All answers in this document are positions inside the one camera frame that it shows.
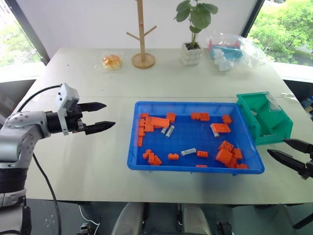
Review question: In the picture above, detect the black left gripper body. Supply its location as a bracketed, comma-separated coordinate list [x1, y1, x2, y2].
[65, 103, 88, 134]

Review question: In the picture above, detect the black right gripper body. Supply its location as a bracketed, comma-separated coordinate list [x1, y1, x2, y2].
[296, 151, 313, 181]

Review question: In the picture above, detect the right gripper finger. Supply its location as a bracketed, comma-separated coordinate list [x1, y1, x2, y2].
[282, 138, 313, 154]
[267, 148, 307, 173]

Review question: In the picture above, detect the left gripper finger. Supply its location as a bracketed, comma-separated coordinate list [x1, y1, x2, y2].
[77, 102, 108, 113]
[84, 120, 116, 136]

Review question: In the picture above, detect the green plastic bin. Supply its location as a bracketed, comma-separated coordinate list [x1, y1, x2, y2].
[236, 91, 294, 146]

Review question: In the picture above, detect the blue patterned object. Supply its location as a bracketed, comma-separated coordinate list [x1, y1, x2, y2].
[300, 95, 313, 113]

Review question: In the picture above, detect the bread bun in wrapper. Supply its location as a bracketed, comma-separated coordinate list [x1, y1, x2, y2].
[100, 53, 123, 72]

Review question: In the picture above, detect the black stand leg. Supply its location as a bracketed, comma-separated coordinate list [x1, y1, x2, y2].
[291, 212, 313, 231]

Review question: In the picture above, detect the large orange building block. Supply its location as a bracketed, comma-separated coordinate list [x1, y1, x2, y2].
[145, 116, 171, 129]
[215, 147, 233, 165]
[210, 122, 232, 134]

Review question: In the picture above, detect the dark grey panel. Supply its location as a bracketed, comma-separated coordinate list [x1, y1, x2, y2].
[0, 79, 38, 116]

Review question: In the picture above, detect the wooden branch rack stand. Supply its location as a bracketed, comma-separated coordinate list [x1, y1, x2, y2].
[126, 0, 157, 70]

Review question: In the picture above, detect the blue plastic tray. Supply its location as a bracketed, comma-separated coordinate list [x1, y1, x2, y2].
[127, 101, 266, 175]

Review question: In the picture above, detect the grey rounded shape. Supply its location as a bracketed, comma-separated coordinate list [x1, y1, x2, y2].
[181, 204, 212, 235]
[111, 203, 148, 235]

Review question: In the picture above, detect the white bubble plant pot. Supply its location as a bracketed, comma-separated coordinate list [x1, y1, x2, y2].
[180, 42, 204, 67]

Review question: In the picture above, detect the clear plastic bag of items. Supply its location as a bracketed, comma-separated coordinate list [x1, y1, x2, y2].
[206, 31, 268, 73]

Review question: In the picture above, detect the green leafy plant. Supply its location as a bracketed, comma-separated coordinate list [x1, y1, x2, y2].
[176, 0, 219, 49]

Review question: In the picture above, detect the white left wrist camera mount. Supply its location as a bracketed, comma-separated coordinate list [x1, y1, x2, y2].
[54, 83, 80, 137]

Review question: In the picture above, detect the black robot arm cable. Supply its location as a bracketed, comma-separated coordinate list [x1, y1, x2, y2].
[18, 84, 62, 235]

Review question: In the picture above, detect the thin white cable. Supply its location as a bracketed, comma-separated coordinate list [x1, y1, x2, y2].
[79, 205, 101, 226]

